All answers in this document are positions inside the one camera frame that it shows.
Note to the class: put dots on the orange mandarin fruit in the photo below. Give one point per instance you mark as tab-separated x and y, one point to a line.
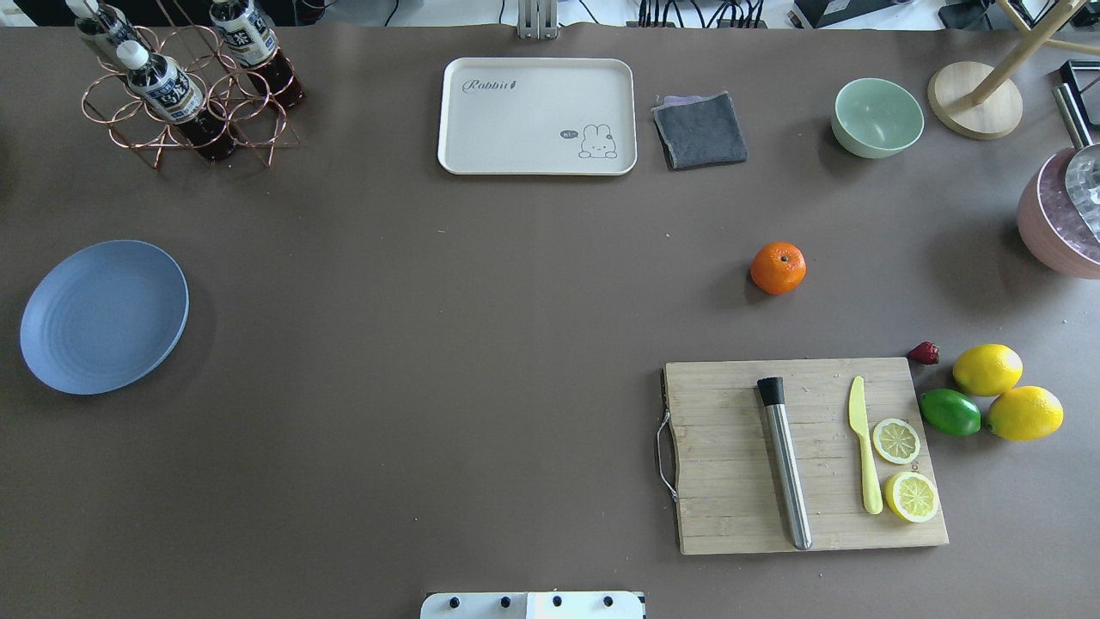
778	268

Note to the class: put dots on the blue round plate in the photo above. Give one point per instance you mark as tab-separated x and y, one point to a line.
105	317

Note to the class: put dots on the cream rabbit tray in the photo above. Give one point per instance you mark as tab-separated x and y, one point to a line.
537	116

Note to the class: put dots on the grey folded cloth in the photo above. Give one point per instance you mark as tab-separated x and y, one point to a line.
700	130

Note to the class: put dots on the steel muddler black tip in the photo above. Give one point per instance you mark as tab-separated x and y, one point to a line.
772	395

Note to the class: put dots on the upper lemon slice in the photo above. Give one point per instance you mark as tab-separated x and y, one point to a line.
896	441

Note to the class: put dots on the lemon slice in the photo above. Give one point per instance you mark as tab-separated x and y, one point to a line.
896	441
911	496

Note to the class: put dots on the mint green bowl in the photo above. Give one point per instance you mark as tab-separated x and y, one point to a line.
874	118

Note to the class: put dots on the yellow plastic knife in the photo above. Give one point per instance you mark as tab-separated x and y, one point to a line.
858	421

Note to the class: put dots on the red strawberry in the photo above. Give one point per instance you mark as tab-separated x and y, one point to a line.
926	353

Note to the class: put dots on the right rear tea bottle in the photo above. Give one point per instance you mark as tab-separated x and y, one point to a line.
245	31

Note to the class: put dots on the tea bottle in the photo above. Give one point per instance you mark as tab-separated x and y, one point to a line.
104	28
173	96
245	31

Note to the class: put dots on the lower lemon slice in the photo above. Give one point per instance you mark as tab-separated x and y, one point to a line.
911	496

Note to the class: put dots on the green lime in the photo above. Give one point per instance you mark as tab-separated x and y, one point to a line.
950	411

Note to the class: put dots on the upper whole lemon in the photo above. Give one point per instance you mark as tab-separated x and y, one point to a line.
988	369

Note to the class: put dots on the whole lemon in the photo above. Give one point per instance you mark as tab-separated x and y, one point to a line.
988	369
1025	413

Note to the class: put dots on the front tea bottle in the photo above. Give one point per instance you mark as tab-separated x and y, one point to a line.
173	96

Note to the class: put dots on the wooden cup stand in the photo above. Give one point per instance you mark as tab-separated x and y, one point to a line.
980	101

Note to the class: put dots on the lower whole lemon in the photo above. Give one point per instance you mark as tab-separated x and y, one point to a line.
1025	413

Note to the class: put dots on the pink bowl with ice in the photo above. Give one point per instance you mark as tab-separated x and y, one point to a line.
1050	225

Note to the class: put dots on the left rear tea bottle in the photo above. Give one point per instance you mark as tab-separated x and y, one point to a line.
104	28

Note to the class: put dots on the metal ice scoop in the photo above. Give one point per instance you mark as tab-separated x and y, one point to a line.
1081	176

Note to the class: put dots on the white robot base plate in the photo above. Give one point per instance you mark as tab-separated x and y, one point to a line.
535	604

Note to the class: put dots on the copper wire bottle rack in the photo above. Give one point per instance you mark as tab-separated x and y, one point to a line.
261	126

